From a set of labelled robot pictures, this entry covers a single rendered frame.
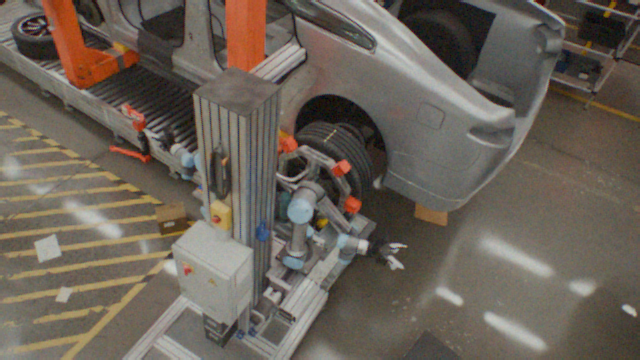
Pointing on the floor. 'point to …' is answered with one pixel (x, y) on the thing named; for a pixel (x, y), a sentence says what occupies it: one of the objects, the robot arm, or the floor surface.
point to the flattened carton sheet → (430, 215)
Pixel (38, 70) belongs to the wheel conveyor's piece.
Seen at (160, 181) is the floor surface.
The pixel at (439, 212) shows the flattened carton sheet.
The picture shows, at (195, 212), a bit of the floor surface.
